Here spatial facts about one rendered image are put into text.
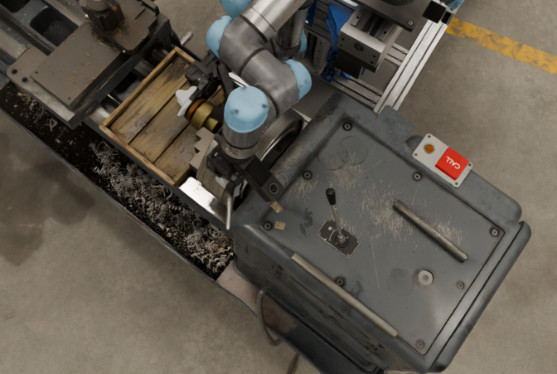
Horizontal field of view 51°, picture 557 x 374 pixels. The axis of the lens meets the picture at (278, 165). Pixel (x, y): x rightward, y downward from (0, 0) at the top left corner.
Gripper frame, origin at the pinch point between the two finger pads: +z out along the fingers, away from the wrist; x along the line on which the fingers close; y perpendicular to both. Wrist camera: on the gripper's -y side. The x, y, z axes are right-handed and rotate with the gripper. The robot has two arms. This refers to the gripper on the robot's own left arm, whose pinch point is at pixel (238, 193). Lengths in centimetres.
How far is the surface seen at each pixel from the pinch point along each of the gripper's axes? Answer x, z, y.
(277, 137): -18.9, 1.6, 2.5
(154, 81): -28, 35, 52
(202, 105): -19.6, 12.8, 26.3
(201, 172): -4.2, 13.2, 13.6
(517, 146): -150, 101, -63
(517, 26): -206, 89, -30
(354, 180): -20.4, -0.8, -19.0
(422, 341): 0, 4, -52
